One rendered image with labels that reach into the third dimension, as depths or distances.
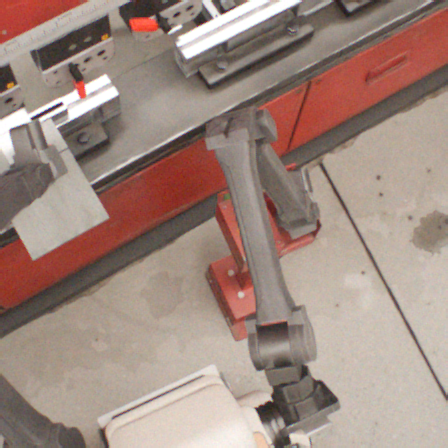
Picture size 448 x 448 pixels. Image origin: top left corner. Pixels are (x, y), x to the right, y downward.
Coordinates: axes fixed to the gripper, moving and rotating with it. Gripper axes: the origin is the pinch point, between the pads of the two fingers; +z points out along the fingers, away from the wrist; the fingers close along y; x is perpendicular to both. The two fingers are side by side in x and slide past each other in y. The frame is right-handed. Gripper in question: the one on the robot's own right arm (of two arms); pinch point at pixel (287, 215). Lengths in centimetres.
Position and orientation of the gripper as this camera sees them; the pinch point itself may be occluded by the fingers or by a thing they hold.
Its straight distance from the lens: 200.3
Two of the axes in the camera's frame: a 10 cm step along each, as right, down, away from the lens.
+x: -9.1, 3.9, -1.4
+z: -1.4, 0.3, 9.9
